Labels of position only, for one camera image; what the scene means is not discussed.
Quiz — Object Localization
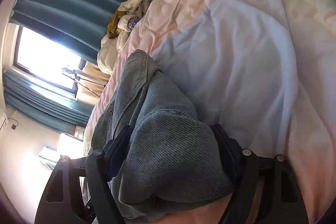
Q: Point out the blue denim jeans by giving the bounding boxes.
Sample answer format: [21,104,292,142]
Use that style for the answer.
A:
[91,50,232,223]

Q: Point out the teal left curtain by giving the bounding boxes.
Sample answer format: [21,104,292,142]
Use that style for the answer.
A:
[2,71,93,134]

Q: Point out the peach sweater on rack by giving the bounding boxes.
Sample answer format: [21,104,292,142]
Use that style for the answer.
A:
[76,62,110,106]

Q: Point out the window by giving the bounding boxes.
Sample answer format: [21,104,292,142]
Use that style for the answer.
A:
[14,27,81,94]

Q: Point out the cream puffer jacket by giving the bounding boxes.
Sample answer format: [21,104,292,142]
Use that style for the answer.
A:
[97,0,153,75]

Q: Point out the mustard yellow garment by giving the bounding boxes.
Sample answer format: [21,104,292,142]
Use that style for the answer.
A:
[107,10,126,39]

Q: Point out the pastel tie-dye duvet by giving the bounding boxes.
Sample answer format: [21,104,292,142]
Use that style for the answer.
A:
[84,0,335,223]

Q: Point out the camera tripod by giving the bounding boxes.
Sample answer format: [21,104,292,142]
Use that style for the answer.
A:
[61,68,106,93]

